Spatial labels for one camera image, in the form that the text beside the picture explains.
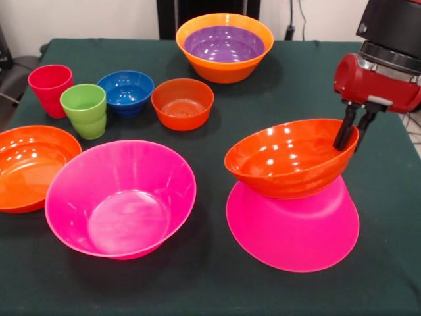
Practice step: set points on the red cup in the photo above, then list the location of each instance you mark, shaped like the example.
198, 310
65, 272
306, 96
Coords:
48, 95

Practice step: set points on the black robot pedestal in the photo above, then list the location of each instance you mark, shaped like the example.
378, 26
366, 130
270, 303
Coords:
167, 19

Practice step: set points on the green cup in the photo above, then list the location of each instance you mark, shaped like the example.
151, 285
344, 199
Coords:
86, 115

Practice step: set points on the blue bowl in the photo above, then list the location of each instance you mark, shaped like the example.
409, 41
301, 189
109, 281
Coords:
126, 95

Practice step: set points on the pink bowl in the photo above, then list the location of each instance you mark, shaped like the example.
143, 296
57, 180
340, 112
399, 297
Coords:
292, 237
125, 214

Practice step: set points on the small red bowl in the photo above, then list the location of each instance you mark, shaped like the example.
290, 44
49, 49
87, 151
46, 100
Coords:
182, 120

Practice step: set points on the orange bowl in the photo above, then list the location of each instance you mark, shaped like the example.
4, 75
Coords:
227, 72

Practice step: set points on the purple bowl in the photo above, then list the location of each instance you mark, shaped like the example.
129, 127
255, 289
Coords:
223, 46

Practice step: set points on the shallow red-orange bowl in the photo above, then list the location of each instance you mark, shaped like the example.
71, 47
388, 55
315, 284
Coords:
26, 174

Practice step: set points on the dark green tablecloth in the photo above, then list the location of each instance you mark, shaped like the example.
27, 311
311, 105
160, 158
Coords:
197, 289

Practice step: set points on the black office chair base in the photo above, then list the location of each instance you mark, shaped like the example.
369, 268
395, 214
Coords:
23, 69

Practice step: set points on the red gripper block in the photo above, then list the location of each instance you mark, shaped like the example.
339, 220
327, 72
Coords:
378, 90

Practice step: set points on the deep red-orange bowl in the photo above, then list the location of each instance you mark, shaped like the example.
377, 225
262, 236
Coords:
289, 158

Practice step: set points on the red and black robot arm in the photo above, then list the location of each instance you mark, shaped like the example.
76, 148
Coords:
394, 29

